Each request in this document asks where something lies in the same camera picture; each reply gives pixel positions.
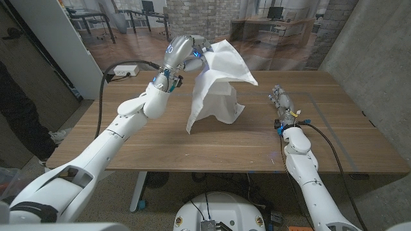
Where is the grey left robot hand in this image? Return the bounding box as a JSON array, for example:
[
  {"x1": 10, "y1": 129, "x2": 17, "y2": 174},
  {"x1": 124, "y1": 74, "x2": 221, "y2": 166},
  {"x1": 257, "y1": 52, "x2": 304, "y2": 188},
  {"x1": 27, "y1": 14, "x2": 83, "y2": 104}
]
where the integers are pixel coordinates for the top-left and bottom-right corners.
[{"x1": 162, "y1": 34, "x2": 213, "y2": 75}]

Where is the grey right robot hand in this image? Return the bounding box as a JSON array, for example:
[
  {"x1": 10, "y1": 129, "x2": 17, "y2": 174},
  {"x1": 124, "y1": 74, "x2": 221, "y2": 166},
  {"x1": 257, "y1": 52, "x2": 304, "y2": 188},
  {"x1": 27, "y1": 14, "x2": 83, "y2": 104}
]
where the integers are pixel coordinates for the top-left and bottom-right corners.
[{"x1": 269, "y1": 84, "x2": 297, "y2": 126}]

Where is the white cloth towel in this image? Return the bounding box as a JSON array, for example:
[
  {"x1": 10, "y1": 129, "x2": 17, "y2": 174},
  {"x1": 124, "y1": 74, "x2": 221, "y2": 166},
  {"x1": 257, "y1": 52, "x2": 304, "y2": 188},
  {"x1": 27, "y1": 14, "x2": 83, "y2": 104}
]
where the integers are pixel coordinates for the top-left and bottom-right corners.
[{"x1": 186, "y1": 39, "x2": 259, "y2": 135}]

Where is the printed office backdrop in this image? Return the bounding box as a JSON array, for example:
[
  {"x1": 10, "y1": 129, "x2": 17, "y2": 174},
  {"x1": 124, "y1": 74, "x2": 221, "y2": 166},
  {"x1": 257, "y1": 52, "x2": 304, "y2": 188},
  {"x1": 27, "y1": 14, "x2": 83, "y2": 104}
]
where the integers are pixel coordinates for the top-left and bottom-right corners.
[{"x1": 60, "y1": 0, "x2": 359, "y2": 72}]

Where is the white power strip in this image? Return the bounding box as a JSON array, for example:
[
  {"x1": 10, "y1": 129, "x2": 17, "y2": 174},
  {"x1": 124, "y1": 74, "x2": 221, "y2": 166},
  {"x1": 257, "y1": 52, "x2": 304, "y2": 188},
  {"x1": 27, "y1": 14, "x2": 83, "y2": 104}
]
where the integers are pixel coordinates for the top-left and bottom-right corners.
[{"x1": 113, "y1": 65, "x2": 140, "y2": 77}]

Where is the white cabinet panel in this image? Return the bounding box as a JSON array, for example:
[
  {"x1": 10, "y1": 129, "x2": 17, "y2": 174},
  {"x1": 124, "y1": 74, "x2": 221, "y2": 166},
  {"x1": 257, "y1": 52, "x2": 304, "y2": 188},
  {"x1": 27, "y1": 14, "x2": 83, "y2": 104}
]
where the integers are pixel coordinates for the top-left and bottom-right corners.
[{"x1": 9, "y1": 0, "x2": 109, "y2": 100}]

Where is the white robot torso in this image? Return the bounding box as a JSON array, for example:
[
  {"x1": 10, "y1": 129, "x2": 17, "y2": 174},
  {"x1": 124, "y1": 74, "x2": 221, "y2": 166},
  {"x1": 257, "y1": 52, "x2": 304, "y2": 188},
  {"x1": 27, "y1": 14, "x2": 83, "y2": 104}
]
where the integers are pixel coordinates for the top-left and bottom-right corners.
[{"x1": 173, "y1": 191, "x2": 267, "y2": 231}]

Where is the black round floor fan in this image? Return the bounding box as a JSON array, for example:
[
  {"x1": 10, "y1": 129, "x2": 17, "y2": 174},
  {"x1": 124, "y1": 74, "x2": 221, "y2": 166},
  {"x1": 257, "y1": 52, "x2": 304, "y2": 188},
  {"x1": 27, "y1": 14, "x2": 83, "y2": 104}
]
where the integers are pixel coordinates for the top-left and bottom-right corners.
[{"x1": 144, "y1": 171, "x2": 170, "y2": 189}]

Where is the white table leg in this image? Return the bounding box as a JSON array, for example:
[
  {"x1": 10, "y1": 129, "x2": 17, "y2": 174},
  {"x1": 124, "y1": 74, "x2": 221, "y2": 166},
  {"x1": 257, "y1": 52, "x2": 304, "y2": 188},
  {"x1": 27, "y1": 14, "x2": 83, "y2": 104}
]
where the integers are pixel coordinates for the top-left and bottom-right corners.
[{"x1": 129, "y1": 171, "x2": 148, "y2": 213}]

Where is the person in dark trousers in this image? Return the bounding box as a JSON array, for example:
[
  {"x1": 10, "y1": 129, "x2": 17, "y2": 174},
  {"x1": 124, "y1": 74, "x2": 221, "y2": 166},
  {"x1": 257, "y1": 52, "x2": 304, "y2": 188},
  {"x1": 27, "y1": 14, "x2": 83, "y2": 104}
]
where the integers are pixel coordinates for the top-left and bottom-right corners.
[{"x1": 0, "y1": 60, "x2": 67, "y2": 167}]

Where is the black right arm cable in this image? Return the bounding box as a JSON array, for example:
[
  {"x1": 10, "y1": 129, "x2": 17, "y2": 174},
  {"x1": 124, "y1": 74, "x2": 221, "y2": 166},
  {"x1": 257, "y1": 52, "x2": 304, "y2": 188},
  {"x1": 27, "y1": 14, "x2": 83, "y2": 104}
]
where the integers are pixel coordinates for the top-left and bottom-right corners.
[{"x1": 298, "y1": 121, "x2": 369, "y2": 231}]

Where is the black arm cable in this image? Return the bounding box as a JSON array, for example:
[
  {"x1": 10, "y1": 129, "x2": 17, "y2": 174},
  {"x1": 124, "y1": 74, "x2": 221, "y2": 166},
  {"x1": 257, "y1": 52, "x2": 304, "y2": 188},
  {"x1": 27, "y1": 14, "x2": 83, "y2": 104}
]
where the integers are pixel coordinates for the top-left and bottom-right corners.
[
  {"x1": 298, "y1": 121, "x2": 369, "y2": 231},
  {"x1": 95, "y1": 60, "x2": 165, "y2": 139}
]

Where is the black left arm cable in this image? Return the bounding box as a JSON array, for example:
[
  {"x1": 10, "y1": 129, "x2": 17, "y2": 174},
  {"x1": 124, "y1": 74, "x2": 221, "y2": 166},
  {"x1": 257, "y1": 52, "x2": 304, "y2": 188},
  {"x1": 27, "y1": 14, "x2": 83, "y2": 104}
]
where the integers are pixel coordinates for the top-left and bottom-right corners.
[{"x1": 95, "y1": 60, "x2": 165, "y2": 139}]

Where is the black door handle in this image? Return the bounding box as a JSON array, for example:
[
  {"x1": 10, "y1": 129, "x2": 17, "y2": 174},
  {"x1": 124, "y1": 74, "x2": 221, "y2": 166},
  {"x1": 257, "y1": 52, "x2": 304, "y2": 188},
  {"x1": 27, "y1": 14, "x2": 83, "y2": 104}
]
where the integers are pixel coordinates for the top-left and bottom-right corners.
[{"x1": 2, "y1": 27, "x2": 23, "y2": 41}]

